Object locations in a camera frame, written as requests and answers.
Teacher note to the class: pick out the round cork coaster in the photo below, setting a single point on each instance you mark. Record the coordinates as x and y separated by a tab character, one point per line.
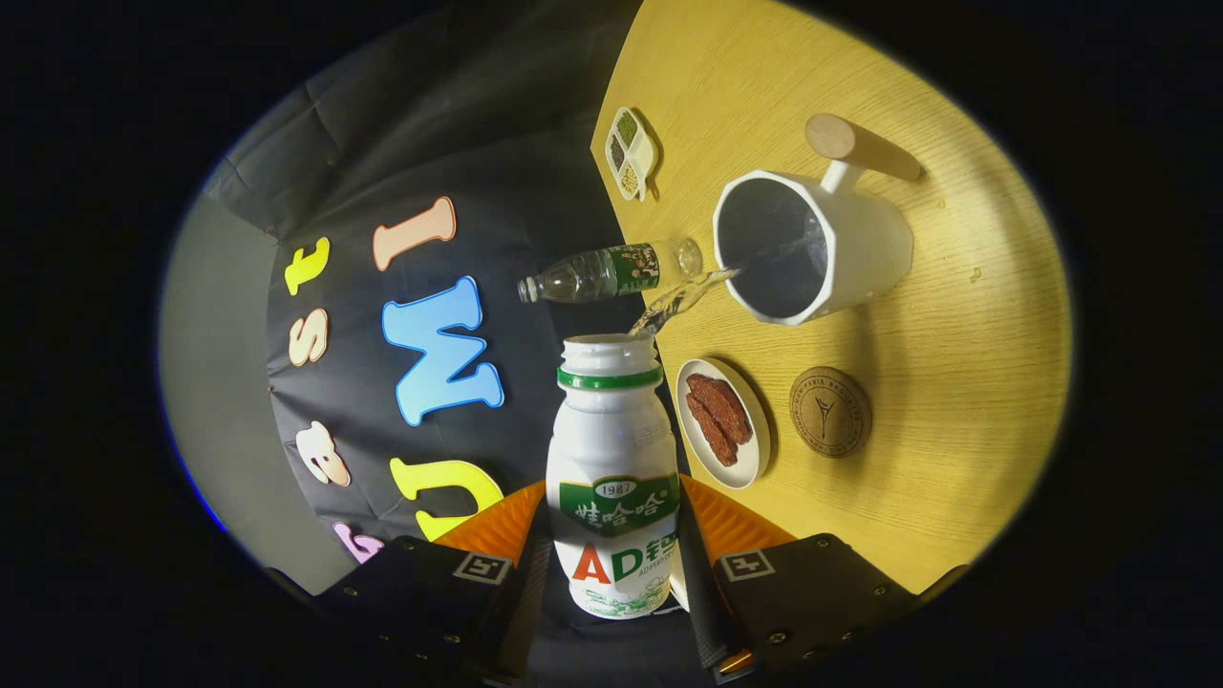
831	411

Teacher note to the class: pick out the wooden table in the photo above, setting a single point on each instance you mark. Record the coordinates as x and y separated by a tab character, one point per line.
955	334

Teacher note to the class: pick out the clear poured juice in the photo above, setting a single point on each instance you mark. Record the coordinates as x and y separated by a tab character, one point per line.
683	294

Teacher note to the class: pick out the white juice bottle green label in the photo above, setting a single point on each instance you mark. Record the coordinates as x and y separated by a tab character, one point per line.
611	440

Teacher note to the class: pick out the white round plate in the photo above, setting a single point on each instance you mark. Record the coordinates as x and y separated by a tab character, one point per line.
760	441

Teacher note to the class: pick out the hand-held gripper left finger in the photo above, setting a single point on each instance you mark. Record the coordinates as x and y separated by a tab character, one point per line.
521	612

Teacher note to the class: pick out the clear plastic water bottle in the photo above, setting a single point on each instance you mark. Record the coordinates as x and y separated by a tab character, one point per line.
592	274

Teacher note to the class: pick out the black backdrop cloth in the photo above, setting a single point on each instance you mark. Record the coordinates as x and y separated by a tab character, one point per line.
478	143

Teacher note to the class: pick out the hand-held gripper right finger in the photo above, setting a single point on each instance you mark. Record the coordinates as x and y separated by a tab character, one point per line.
707	612

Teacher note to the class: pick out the white divided grain dish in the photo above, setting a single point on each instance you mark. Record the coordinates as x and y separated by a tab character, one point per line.
647	158

